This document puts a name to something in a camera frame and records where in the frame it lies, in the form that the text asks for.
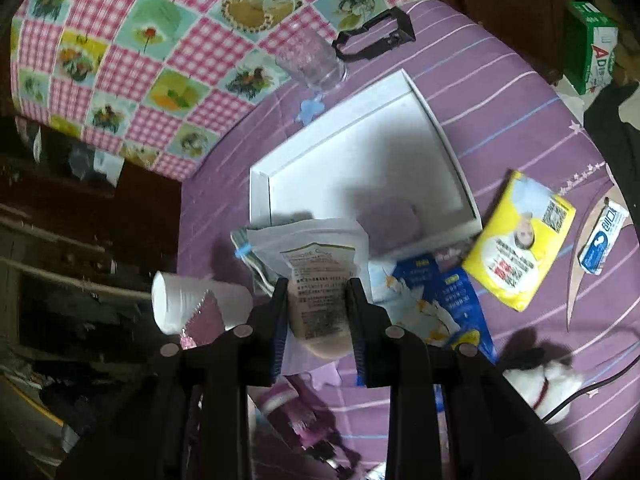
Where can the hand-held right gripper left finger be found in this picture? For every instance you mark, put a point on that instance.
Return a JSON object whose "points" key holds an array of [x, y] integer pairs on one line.
{"points": [[277, 330]]}

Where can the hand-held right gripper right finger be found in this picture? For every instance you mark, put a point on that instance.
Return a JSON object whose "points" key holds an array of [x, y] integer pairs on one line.
{"points": [[357, 330]]}

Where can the grey plaid cloth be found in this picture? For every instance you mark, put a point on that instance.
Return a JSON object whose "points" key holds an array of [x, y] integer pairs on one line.
{"points": [[262, 277]]}

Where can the clear powder puff packet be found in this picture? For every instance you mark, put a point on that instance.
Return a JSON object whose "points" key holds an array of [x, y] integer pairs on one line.
{"points": [[315, 290]]}

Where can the white shallow cardboard box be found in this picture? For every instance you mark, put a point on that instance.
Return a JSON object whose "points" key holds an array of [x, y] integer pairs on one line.
{"points": [[360, 160]]}

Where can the white plush toy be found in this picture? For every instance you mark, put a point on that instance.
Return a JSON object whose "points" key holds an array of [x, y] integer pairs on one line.
{"points": [[555, 380]]}

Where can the small blue white sachet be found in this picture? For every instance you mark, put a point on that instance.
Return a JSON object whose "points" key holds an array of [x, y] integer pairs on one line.
{"points": [[602, 240]]}

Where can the purple spray bottle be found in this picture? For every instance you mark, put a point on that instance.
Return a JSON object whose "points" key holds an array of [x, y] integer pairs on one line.
{"points": [[300, 420]]}

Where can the blue printed packet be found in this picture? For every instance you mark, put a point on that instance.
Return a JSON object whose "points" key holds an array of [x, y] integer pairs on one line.
{"points": [[450, 300]]}

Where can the white paper towel roll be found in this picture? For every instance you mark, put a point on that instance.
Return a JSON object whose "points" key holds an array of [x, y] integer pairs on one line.
{"points": [[175, 300]]}

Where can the yellow tissue packet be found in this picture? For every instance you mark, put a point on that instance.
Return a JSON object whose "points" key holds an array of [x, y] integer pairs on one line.
{"points": [[515, 255]]}

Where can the dark shelf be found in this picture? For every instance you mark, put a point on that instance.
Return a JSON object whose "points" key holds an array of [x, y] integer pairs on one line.
{"points": [[75, 260]]}

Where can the clear plastic cup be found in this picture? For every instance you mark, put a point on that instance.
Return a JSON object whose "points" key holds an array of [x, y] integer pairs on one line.
{"points": [[310, 60]]}

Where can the pink checkered printed cloth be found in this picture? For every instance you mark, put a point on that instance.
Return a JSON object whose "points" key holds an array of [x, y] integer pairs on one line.
{"points": [[150, 85]]}

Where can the black clip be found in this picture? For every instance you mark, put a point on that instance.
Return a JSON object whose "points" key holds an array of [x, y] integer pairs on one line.
{"points": [[400, 25]]}

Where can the dark cloth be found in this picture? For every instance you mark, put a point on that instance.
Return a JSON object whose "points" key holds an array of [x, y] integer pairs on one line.
{"points": [[610, 125]]}

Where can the brown wooden cabinet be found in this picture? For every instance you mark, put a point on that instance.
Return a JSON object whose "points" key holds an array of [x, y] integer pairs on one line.
{"points": [[500, 10]]}

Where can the green white carton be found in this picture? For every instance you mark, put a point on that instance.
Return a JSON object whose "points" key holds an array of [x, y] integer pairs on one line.
{"points": [[590, 50]]}

